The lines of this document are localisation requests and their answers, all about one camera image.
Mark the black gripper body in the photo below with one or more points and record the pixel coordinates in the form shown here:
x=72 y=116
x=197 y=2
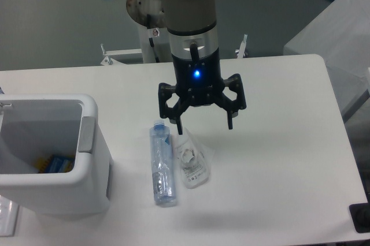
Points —
x=197 y=69

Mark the clear plastic water bottle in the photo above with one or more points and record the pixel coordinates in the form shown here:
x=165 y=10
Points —
x=164 y=188

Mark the clear plastic wrapper bag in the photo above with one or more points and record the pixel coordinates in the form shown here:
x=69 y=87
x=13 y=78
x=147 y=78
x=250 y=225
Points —
x=194 y=159

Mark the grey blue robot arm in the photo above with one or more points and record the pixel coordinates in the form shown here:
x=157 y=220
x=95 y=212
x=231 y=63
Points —
x=182 y=16

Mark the white trash can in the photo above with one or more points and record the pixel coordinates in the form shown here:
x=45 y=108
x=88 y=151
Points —
x=37 y=126

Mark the blue yellow packet in bin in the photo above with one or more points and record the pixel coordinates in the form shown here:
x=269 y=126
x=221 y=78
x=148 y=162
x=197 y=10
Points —
x=55 y=164

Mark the grey covered side table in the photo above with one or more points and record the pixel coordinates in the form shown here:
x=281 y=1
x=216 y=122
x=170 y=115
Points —
x=340 y=35

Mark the black device at table edge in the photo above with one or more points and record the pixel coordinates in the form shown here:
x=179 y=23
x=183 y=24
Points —
x=360 y=217

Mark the clear plastic sheet at left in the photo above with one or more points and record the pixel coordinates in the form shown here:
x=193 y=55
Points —
x=9 y=214

